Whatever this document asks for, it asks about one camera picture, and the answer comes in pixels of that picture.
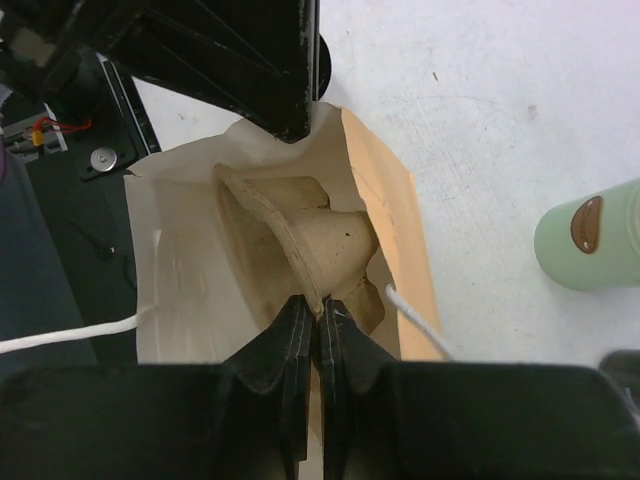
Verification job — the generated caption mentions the brown paper bag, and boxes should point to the brown paper bag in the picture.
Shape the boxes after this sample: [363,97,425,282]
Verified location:
[0,101,456,480]

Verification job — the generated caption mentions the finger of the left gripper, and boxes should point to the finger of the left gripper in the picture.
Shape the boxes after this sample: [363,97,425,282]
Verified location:
[64,0,320,143]

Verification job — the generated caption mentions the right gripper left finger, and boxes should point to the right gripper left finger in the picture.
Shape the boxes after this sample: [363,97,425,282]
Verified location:
[1,295,314,479]

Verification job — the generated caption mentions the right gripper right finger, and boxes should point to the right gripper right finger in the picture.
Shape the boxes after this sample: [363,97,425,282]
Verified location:
[318,298,639,479]

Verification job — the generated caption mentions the green straw holder cup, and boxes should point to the green straw holder cup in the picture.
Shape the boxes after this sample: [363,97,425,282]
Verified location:
[534,179,639,291]

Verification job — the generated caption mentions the single brown pulp carrier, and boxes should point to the single brown pulp carrier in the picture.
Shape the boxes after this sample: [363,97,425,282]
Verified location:
[214,164,385,334]

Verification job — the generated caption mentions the black coffee cup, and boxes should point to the black coffee cup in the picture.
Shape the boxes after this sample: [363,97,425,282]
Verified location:
[599,350,640,409]

